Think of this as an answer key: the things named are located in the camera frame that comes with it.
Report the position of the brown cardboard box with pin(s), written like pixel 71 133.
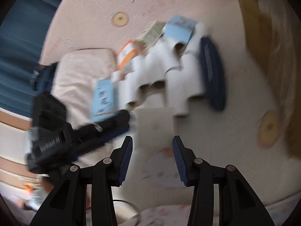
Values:
pixel 272 35

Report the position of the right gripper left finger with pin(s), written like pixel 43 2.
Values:
pixel 66 203

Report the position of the green white long box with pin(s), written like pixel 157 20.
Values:
pixel 150 34

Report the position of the dark blue oval case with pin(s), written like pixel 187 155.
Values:
pixel 213 74

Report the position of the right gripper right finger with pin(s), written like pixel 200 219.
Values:
pixel 238 203

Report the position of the light blue seaweed box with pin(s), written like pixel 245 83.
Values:
pixel 103 100

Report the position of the orange white tissue pack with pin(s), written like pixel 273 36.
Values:
pixel 125 56

